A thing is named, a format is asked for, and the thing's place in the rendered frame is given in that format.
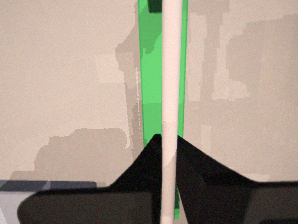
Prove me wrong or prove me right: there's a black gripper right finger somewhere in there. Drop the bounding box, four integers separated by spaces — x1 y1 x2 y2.
176 135 298 224

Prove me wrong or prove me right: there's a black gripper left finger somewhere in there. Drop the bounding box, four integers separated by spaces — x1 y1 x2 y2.
17 134 162 224

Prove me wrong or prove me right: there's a white pin with red head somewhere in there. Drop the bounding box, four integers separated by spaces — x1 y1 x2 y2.
161 0 183 224

